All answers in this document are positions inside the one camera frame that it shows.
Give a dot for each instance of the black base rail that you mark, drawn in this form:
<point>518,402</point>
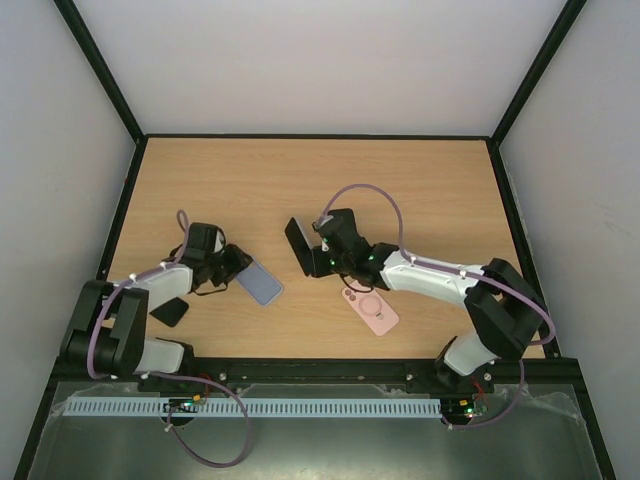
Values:
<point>411,376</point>

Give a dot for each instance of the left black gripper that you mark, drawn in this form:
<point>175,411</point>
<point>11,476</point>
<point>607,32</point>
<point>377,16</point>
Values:
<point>238,264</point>

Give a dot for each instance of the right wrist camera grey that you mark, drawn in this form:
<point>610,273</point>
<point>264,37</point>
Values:
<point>338,229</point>

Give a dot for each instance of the pink phone case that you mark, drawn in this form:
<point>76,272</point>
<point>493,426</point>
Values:
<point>371,307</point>

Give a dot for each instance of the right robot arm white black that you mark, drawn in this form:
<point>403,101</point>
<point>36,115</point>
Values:
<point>505,312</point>

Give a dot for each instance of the black aluminium frame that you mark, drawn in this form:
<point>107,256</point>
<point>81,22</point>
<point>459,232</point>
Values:
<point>553,85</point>

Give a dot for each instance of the lavender phone case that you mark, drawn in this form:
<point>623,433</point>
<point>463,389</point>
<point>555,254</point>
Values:
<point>257,282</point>

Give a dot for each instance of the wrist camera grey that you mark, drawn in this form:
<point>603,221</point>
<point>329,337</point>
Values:
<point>338,229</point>
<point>219,242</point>

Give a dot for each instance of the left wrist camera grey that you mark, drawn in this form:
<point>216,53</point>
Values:
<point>219,242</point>

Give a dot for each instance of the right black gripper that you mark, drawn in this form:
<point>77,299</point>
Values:
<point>320,255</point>

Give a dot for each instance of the grey slotted cable duct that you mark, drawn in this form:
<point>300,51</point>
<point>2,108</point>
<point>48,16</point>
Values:
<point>254,408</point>

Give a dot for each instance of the black flat object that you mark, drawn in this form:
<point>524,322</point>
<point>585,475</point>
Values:
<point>171,312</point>

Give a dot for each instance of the black phone case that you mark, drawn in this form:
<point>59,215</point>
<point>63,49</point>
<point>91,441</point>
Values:
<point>307,256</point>

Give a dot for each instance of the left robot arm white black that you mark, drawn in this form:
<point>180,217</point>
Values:
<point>106,333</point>

